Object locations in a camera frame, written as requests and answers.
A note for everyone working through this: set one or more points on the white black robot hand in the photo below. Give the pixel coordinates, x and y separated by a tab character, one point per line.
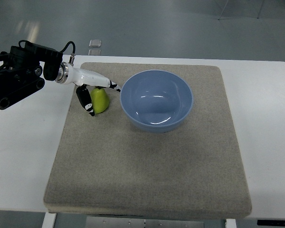
82	78

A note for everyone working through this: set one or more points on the green pear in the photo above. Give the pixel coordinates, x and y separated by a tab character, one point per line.
100	100

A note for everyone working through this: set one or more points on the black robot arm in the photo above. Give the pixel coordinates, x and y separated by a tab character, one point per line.
26	67

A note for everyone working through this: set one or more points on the blue ceramic bowl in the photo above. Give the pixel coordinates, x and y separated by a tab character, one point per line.
156	101

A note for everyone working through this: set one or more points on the lower floor outlet plate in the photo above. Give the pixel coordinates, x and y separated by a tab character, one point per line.
94	52

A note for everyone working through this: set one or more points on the floor outlet plate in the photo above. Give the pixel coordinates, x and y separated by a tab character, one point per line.
95	43
94	52

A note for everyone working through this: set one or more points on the upper floor outlet plate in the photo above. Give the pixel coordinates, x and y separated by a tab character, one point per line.
95	43

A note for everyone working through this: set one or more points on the grey felt mat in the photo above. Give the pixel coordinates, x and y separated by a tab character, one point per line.
105	165

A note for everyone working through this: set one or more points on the metal table frame bar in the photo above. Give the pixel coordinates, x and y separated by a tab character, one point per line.
103	222

